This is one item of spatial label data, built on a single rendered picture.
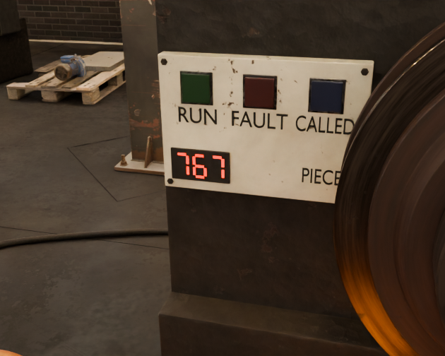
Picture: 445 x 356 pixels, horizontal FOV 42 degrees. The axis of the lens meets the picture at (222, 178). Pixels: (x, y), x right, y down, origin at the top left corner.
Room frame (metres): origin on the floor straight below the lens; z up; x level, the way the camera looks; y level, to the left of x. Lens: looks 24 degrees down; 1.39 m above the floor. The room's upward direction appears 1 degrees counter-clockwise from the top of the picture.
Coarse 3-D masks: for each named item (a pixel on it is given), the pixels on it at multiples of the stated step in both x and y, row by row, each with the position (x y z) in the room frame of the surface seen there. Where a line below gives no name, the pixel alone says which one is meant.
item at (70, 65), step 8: (64, 56) 4.94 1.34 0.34; (72, 56) 4.93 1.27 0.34; (64, 64) 4.82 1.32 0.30; (72, 64) 4.89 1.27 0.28; (80, 64) 4.98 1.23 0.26; (56, 72) 4.80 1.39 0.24; (64, 72) 4.78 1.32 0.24; (72, 72) 4.87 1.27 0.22; (80, 72) 4.98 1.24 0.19; (64, 80) 4.79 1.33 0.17
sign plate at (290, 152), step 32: (160, 64) 0.71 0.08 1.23; (192, 64) 0.70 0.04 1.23; (224, 64) 0.69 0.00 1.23; (256, 64) 0.68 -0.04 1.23; (288, 64) 0.67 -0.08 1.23; (320, 64) 0.66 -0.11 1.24; (352, 64) 0.65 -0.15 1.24; (160, 96) 0.71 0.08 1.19; (224, 96) 0.69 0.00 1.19; (288, 96) 0.67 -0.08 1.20; (352, 96) 0.65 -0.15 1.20; (192, 128) 0.70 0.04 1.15; (224, 128) 0.69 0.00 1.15; (256, 128) 0.68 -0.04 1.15; (288, 128) 0.67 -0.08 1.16; (320, 128) 0.66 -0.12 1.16; (352, 128) 0.65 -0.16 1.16; (192, 160) 0.70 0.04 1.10; (224, 160) 0.69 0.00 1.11; (256, 160) 0.68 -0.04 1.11; (288, 160) 0.67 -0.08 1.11; (320, 160) 0.66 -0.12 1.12; (256, 192) 0.68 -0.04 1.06; (288, 192) 0.67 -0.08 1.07; (320, 192) 0.66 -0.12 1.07
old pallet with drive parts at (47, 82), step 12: (60, 60) 5.69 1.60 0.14; (48, 72) 5.26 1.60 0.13; (96, 72) 5.18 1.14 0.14; (108, 72) 5.16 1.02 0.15; (120, 72) 5.24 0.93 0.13; (12, 84) 4.87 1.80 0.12; (24, 84) 4.86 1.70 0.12; (36, 84) 4.78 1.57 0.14; (48, 84) 4.77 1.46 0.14; (60, 84) 4.79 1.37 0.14; (72, 84) 4.75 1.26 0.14; (84, 84) 4.75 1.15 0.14; (96, 84) 4.74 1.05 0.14; (108, 84) 5.17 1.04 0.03; (120, 84) 5.22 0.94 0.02; (12, 96) 4.80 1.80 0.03; (48, 96) 4.72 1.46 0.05; (60, 96) 4.77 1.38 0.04; (84, 96) 4.65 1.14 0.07; (96, 96) 4.70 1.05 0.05
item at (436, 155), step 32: (416, 128) 0.49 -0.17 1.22; (416, 160) 0.49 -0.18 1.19; (384, 192) 0.49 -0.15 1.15; (416, 192) 0.47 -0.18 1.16; (384, 224) 0.49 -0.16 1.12; (416, 224) 0.46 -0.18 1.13; (384, 256) 0.49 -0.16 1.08; (416, 256) 0.46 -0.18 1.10; (384, 288) 0.49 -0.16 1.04; (416, 288) 0.46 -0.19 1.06; (416, 320) 0.48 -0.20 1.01
